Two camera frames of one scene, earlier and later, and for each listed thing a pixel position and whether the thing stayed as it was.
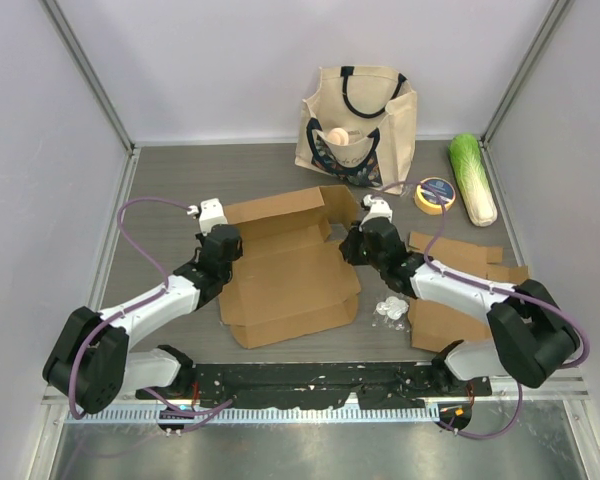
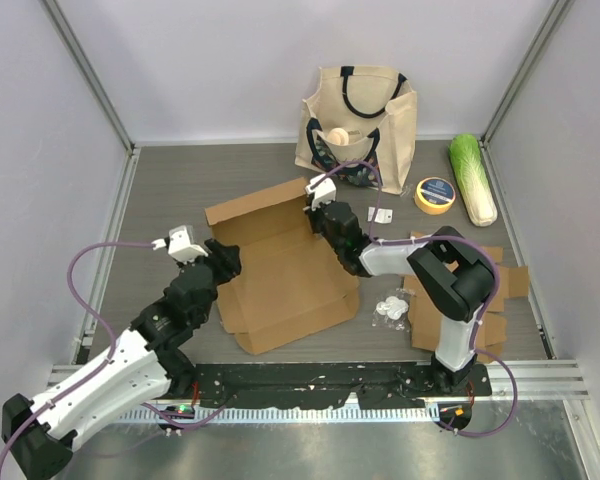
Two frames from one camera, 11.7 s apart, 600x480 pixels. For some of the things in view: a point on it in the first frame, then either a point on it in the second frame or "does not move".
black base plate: x=308 y=385 does not move
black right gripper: x=348 y=247 -> x=323 y=207
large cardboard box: x=291 y=281 does not move
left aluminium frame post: x=99 y=89 does not move
